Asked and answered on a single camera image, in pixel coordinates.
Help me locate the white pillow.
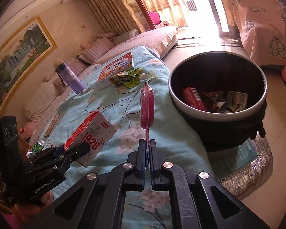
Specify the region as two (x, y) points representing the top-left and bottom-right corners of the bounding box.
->
(24, 82), (62, 124)

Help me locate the green drink can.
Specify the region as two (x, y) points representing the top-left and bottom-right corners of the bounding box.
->
(26, 139), (45, 159)

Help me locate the pink spoon-shaped pouch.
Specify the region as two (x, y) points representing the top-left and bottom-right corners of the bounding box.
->
(140, 82), (154, 148)

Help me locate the yellow snack wrapper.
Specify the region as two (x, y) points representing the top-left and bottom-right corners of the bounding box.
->
(200, 90), (249, 114)

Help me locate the light blue floral tablecloth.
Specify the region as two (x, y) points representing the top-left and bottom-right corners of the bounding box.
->
(31, 46), (211, 228)

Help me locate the red white drink carton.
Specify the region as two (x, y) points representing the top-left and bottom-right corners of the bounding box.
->
(64, 111), (117, 168)

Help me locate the pink sofa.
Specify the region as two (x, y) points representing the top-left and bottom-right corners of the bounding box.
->
(19, 25), (179, 142)

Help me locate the framed landscape painting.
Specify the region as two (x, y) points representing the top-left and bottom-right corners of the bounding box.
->
(0, 15), (57, 117)

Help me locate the left hand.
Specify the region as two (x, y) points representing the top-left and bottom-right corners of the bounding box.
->
(13, 191), (54, 224)

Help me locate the purple thermos bottle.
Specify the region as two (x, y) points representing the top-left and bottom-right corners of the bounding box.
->
(54, 61), (87, 95)

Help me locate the red children book stack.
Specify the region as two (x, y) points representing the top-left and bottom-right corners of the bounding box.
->
(97, 51), (134, 83)

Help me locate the pink heart-print cover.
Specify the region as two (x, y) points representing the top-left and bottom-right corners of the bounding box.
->
(229, 0), (286, 66)

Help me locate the magenta chair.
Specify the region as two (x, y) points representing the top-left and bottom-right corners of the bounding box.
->
(149, 11), (162, 26)

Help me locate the green spout pouch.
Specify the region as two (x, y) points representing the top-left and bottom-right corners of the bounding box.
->
(109, 68), (149, 88)

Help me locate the black round trash bin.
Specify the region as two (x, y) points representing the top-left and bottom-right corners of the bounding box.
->
(168, 51), (267, 152)

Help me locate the beige left curtain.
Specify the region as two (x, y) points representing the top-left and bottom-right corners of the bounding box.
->
(88, 0), (146, 34)

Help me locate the red crumpled snack bag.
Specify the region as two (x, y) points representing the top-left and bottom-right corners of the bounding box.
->
(183, 87), (207, 112)

